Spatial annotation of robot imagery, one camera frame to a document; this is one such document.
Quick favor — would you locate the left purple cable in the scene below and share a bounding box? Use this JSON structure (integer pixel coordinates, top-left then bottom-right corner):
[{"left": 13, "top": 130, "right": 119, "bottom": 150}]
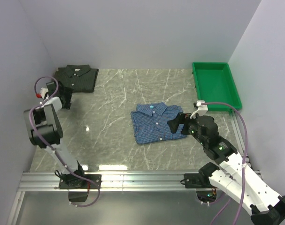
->
[{"left": 31, "top": 76, "right": 102, "bottom": 208}]

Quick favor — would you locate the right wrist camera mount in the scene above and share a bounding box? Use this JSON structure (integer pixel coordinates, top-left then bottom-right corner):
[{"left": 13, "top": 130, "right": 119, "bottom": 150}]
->
[{"left": 190, "top": 100, "right": 208, "bottom": 119}]

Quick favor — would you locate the dark green folded shirt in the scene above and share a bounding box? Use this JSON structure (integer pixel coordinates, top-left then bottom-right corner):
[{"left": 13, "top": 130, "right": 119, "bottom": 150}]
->
[{"left": 54, "top": 65, "right": 99, "bottom": 93}]

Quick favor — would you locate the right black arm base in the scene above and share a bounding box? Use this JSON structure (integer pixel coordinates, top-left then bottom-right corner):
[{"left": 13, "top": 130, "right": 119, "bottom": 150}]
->
[{"left": 179, "top": 162, "right": 225, "bottom": 204}]

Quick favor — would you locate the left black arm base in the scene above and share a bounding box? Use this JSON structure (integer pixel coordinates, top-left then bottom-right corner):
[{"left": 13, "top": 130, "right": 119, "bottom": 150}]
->
[{"left": 54, "top": 170, "right": 102, "bottom": 204}]

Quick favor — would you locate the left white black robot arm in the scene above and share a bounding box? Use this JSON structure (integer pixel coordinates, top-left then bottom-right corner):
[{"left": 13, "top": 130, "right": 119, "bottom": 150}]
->
[{"left": 23, "top": 79, "right": 87, "bottom": 188}]

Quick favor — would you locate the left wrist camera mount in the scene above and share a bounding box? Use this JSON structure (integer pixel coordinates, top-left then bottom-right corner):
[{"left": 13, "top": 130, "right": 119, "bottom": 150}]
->
[{"left": 36, "top": 88, "right": 49, "bottom": 99}]

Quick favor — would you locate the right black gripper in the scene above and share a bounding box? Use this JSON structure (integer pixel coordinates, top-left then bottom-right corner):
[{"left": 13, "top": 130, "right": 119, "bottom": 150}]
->
[{"left": 167, "top": 112, "right": 207, "bottom": 146}]

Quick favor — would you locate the green plastic tray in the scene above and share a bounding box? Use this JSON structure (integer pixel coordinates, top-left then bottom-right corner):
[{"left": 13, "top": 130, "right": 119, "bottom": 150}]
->
[{"left": 192, "top": 62, "right": 242, "bottom": 110}]

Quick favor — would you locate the blue checked long sleeve shirt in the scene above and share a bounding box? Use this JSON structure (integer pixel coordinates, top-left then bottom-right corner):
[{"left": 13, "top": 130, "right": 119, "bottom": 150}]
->
[{"left": 131, "top": 102, "right": 186, "bottom": 145}]

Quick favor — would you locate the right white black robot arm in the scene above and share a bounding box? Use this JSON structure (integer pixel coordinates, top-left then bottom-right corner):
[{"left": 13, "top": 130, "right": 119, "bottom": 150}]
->
[{"left": 167, "top": 112, "right": 285, "bottom": 225}]

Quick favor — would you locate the aluminium mounting rail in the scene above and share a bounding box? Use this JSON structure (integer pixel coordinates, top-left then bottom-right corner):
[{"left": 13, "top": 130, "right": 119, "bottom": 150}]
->
[{"left": 17, "top": 170, "right": 198, "bottom": 192}]

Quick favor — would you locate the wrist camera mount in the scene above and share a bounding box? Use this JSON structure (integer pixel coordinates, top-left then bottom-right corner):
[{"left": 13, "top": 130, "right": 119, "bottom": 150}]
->
[
  {"left": 36, "top": 88, "right": 49, "bottom": 99},
  {"left": 190, "top": 100, "right": 208, "bottom": 119}
]

